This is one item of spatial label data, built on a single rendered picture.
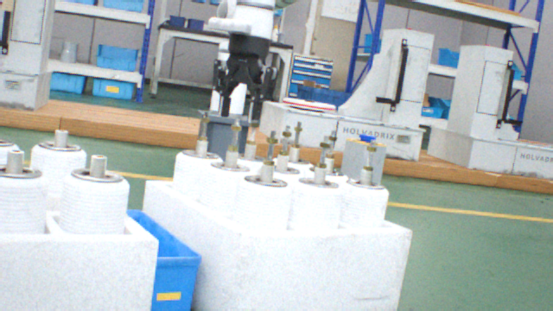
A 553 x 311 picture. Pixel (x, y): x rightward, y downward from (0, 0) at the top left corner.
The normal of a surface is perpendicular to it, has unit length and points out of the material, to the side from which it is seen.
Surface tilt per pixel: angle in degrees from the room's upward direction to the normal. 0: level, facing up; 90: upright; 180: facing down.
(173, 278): 92
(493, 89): 90
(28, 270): 90
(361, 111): 90
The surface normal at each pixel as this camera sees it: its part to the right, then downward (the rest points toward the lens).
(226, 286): -0.80, -0.05
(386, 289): 0.58, 0.19
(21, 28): 0.23, 0.16
